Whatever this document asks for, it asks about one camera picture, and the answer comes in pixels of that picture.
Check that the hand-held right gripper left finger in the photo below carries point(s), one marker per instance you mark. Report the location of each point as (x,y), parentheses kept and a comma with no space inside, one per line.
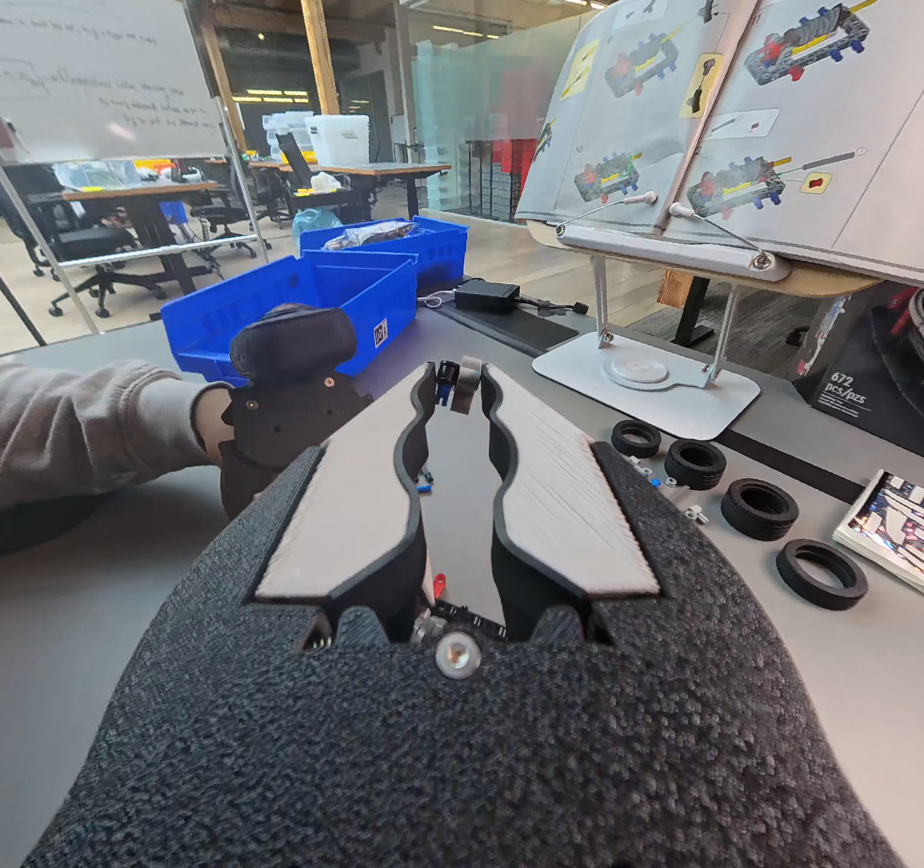
(346,521)

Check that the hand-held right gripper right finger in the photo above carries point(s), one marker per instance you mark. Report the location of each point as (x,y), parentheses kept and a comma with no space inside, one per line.
(570,514)

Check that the black toy frame assembly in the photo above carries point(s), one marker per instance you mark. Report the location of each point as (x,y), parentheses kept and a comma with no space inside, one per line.
(462,615)

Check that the small black grey toy part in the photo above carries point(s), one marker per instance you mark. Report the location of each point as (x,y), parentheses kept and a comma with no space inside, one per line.
(469,384)

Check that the person's left forearm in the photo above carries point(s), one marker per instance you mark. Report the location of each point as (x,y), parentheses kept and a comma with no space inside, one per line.
(86,428)

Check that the grey desk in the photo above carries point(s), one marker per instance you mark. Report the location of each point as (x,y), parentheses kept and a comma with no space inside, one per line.
(108,630)

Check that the person's left hand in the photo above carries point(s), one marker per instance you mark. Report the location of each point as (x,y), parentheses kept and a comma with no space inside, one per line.
(213,424)

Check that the blue plastic bin with label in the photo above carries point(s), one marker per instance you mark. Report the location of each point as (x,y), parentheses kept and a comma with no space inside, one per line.
(339,298)

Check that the scattered small toy parts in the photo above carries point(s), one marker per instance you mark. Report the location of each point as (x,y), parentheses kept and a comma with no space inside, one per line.
(695,514)

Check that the teal plastic bag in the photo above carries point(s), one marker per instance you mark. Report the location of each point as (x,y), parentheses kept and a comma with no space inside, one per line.
(314,222)

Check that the clear bag of toy parts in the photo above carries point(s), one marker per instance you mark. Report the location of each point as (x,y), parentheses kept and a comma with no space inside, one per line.
(368,235)

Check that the black office chair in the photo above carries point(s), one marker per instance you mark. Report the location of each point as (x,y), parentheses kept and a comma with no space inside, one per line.
(94,240)
(216,215)
(292,153)

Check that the black power adapter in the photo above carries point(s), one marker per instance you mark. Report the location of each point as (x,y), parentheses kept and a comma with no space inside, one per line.
(487,296)

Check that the white crumpled bag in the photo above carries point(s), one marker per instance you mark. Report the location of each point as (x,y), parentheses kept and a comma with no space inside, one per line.
(325,181)

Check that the thin black rubber toy tire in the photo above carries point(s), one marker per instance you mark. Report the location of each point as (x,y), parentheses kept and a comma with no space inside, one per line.
(794,579)

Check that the wooden-top office table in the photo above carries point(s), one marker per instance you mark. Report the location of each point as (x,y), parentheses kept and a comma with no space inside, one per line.
(137,192)
(375,169)

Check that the clear plastic storage box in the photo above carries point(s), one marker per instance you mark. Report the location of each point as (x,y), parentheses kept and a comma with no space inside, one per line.
(339,139)
(285,132)

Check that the small parts drawer rack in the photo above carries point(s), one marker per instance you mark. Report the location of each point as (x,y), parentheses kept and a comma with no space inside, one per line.
(498,182)

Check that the black toy set box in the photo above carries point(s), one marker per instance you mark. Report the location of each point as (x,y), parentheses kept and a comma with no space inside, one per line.
(852,391)

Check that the colourful printed booklet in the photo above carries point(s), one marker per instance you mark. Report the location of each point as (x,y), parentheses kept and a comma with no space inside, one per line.
(888,529)

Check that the wooden pillar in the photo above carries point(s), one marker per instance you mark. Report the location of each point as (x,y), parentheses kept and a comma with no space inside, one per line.
(317,31)

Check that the whiteboard on stand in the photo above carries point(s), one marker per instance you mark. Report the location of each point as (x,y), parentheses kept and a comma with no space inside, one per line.
(108,67)

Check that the instruction booklet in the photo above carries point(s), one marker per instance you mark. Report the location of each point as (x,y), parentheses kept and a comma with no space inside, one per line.
(794,124)

